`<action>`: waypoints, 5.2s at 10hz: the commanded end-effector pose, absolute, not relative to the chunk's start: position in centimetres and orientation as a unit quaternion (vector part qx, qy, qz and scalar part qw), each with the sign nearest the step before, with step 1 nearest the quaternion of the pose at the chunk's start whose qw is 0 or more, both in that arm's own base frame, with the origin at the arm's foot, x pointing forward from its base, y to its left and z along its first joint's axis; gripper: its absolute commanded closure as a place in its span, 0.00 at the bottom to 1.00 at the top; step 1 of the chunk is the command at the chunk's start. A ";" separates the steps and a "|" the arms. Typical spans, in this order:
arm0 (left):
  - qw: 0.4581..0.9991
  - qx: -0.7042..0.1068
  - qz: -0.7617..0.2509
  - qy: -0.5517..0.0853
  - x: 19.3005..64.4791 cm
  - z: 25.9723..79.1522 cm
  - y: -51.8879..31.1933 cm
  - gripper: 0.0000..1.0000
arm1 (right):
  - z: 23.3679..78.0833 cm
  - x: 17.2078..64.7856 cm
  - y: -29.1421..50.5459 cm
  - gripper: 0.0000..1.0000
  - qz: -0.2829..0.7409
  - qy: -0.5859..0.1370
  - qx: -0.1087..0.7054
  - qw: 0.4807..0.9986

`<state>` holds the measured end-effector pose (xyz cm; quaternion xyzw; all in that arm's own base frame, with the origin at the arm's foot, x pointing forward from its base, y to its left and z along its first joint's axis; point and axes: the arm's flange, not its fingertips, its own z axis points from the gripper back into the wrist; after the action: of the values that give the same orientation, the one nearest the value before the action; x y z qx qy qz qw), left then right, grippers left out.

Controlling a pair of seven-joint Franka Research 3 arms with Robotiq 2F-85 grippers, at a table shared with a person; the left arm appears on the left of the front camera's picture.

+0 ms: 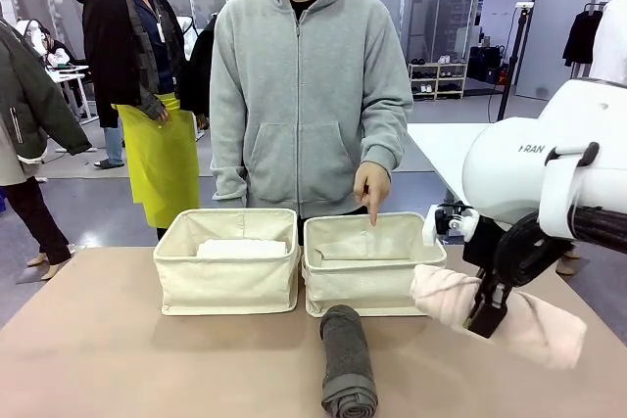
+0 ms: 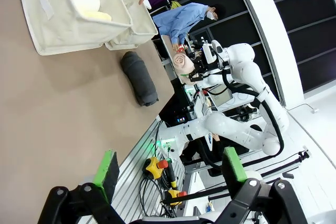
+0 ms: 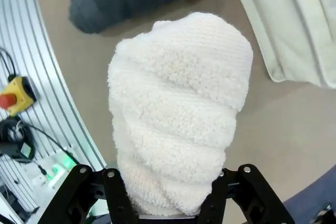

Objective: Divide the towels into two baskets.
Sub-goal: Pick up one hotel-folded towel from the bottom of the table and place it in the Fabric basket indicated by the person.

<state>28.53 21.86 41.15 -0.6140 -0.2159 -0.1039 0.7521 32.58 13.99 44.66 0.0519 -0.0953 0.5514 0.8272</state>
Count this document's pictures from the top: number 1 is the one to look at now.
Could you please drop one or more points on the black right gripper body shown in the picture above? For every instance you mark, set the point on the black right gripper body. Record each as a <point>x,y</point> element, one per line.
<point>482,246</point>

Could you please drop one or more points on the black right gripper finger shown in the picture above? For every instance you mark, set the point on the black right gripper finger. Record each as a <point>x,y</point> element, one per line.
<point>479,291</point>
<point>490,315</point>

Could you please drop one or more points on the pink towel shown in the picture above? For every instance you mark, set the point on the pink towel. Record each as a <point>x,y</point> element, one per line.
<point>539,330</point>

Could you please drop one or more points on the white towel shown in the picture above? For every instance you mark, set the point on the white towel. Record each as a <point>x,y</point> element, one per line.
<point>242,247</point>

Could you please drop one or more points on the person's left forearm grey sleeve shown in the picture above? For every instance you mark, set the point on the person's left forearm grey sleeve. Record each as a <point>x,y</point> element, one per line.
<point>389,139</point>

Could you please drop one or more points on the person's right forearm grey sleeve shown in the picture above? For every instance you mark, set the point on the person's right forearm grey sleeve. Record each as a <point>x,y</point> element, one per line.
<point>227,163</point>

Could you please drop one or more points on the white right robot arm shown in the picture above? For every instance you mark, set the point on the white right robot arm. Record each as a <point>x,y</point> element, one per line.
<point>514,178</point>

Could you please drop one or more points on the person's left hand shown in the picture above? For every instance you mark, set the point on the person's left hand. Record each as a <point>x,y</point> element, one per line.
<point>373,183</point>

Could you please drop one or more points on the white side table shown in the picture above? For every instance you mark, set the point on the white side table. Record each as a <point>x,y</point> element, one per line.
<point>441,149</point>

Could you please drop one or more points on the cream fabric basket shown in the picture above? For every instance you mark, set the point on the cream fabric basket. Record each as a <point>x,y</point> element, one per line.
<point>357,286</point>
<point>225,281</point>

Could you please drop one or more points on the dark grey rolled towel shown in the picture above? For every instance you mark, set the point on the dark grey rolled towel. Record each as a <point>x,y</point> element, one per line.
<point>348,359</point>

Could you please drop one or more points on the wooden shoe rack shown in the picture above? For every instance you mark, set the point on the wooden shoe rack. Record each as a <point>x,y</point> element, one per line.
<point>438,80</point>

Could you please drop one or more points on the black case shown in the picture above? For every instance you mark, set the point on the black case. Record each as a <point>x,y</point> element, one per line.
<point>485,64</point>

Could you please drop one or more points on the black tripod stand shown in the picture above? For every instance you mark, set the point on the black tripod stand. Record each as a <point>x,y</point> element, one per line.
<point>514,56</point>

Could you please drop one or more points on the black garment on rack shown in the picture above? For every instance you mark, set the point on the black garment on rack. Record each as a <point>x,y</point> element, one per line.
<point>583,38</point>

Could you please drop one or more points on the person in grey hoodie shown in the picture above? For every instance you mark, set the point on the person in grey hoodie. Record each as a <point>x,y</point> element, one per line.
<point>303,95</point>

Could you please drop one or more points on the white garment on mannequin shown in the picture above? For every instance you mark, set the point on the white garment on mannequin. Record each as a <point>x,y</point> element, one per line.
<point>610,41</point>

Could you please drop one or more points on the bald person in black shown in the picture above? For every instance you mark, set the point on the bald person in black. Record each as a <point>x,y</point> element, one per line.
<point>202,65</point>

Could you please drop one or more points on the yellow green apron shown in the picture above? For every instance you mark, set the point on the yellow green apron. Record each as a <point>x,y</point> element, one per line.
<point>157,163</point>

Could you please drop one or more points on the person in black coat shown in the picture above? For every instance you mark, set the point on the person in black coat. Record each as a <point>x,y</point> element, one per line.
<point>122,46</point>

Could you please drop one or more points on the white desk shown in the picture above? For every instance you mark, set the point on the white desk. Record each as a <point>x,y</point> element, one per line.
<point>68,76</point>

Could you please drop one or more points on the person in green jacket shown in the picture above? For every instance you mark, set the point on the person in green jacket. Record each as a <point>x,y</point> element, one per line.
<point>29,109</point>

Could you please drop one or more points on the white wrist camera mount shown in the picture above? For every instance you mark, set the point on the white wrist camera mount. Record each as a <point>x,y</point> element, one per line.
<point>432,228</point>

